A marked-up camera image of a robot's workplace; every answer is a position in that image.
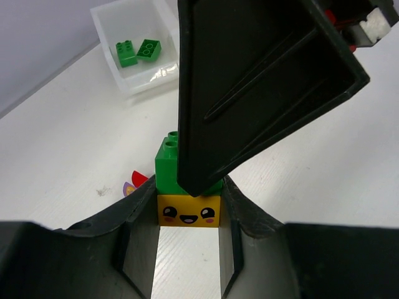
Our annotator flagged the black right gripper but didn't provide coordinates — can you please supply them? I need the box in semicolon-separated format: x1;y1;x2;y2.
324;0;398;50

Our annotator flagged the purple butterfly lego brick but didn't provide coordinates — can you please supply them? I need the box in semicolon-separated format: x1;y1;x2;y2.
122;182;136;197

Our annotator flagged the clear plastic divided tray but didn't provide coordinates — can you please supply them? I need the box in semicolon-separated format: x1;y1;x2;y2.
90;0;180;95

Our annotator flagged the red half-round lego brick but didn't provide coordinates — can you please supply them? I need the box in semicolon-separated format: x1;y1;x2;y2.
131;171;148;188

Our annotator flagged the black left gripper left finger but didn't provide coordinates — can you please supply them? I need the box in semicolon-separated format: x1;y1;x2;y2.
1;178;160;298

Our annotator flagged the green lego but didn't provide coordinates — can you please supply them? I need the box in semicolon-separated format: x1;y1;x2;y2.
137;39;161;62
154;130;224;197

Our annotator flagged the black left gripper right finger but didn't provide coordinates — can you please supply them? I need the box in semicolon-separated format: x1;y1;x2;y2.
218;177;398;298

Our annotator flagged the green lego brick in tray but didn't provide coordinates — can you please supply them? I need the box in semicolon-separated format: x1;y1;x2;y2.
115;40;138;68

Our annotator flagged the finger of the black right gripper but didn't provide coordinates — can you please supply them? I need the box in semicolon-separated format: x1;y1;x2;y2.
177;1;370;196

